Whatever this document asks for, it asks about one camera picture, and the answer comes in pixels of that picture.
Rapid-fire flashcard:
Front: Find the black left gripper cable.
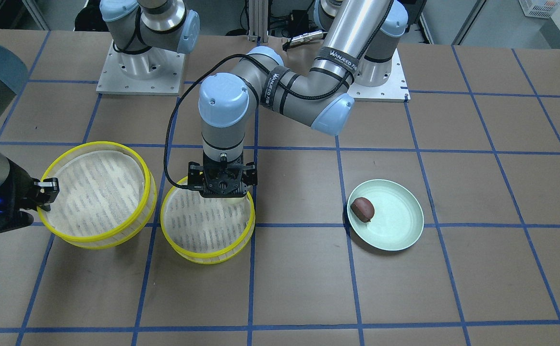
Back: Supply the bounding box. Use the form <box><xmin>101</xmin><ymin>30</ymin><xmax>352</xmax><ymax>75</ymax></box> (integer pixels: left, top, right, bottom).
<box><xmin>164</xmin><ymin>54</ymin><xmax>261</xmax><ymax>181</ymax></box>

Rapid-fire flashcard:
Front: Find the mint green plate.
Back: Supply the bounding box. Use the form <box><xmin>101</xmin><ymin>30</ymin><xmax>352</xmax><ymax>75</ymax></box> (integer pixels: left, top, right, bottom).
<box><xmin>346</xmin><ymin>179</ymin><xmax>425</xmax><ymax>251</ymax></box>

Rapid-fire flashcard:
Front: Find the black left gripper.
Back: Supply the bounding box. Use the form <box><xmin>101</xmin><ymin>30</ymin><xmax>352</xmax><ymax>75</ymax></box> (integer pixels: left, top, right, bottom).
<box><xmin>186</xmin><ymin>161</ymin><xmax>258</xmax><ymax>198</ymax></box>

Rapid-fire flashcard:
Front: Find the dark red bun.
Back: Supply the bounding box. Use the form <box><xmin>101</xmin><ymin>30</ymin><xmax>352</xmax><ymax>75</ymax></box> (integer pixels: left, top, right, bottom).
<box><xmin>350</xmin><ymin>197</ymin><xmax>375</xmax><ymax>223</ymax></box>

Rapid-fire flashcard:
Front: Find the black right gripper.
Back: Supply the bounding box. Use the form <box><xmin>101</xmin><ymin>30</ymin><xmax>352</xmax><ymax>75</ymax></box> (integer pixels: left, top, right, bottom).
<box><xmin>0</xmin><ymin>159</ymin><xmax>60</xmax><ymax>234</ymax></box>

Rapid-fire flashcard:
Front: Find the cream white bun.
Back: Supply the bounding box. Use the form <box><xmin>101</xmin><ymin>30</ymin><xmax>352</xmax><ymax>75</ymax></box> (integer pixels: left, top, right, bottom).
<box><xmin>226</xmin><ymin>194</ymin><xmax>247</xmax><ymax>205</ymax></box>

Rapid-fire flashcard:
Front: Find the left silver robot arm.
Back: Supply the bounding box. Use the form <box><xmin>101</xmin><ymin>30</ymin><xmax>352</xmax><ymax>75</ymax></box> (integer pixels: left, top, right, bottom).
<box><xmin>182</xmin><ymin>0</ymin><xmax>408</xmax><ymax>198</ymax></box>

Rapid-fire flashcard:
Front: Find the yellow rimmed steamer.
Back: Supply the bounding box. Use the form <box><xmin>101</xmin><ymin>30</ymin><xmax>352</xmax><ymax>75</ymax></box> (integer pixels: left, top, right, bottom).
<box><xmin>37</xmin><ymin>141</ymin><xmax>157</xmax><ymax>250</ymax></box>
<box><xmin>160</xmin><ymin>187</ymin><xmax>256</xmax><ymax>264</ymax></box>

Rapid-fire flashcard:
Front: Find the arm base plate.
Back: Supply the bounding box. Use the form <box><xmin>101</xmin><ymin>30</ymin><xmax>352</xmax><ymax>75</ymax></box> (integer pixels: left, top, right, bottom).
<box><xmin>96</xmin><ymin>44</ymin><xmax>186</xmax><ymax>96</ymax></box>
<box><xmin>348</xmin><ymin>49</ymin><xmax>411</xmax><ymax>102</ymax></box>

